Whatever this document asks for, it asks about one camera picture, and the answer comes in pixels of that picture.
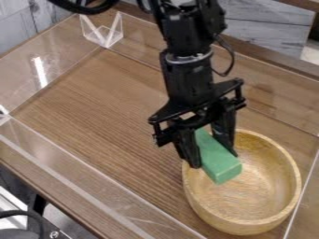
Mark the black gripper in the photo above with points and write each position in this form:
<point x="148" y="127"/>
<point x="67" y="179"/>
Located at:
<point x="197" y="102"/>

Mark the green rectangular block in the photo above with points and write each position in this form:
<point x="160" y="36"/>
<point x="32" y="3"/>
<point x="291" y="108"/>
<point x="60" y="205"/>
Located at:
<point x="220" y="165"/>

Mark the light brown wooden bowl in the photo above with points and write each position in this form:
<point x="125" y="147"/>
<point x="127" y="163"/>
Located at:
<point x="254" y="202"/>

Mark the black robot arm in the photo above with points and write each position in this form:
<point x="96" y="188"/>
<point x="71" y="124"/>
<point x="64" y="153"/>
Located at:
<point x="189" y="27"/>

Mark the clear acrylic tray enclosure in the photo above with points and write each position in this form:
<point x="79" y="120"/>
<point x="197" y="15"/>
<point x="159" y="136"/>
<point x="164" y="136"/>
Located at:
<point x="79" y="141"/>

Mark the black metal table bracket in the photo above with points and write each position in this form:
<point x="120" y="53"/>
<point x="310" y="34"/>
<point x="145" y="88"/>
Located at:
<point x="36" y="207"/>

